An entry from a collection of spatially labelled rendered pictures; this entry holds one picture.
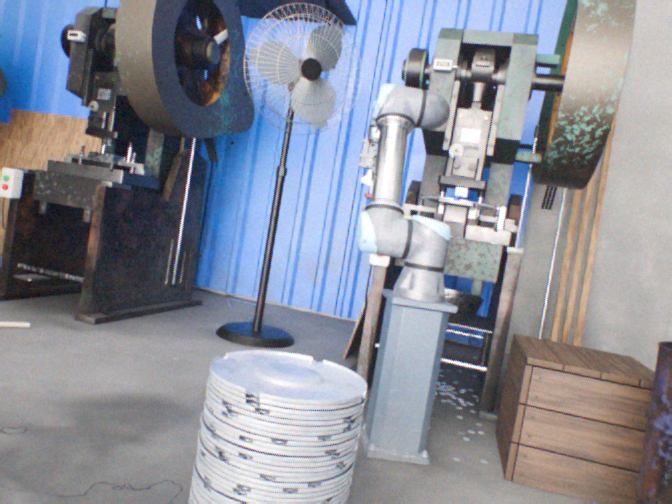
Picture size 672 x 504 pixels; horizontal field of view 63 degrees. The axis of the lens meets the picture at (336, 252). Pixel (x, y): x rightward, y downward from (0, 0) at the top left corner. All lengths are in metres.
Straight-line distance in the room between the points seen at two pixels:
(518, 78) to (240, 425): 1.80
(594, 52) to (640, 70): 1.70
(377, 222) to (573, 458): 0.82
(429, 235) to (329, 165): 2.18
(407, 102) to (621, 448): 1.12
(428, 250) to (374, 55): 2.38
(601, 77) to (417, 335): 1.08
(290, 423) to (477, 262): 1.37
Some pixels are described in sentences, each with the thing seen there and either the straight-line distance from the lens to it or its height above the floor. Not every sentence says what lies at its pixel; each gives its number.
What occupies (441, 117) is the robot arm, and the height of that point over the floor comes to 0.99.
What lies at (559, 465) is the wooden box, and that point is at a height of 0.08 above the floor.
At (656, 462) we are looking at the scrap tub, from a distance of 1.35.
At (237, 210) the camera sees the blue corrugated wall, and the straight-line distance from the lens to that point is 3.85.
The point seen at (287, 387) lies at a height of 0.33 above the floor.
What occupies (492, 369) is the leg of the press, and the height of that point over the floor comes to 0.19.
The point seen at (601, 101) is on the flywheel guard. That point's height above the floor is 1.17.
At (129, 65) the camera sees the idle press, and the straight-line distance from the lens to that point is 2.60.
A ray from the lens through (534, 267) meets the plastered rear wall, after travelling 3.54.
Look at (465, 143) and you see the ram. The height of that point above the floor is 1.03.
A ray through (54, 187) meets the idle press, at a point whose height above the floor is 0.57.
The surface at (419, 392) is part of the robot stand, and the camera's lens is 1.58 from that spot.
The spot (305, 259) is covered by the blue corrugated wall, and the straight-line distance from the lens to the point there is 3.67.
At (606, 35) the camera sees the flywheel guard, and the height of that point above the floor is 1.38.
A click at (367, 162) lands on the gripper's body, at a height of 0.88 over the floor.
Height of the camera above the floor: 0.62
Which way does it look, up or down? 3 degrees down
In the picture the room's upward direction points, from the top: 9 degrees clockwise
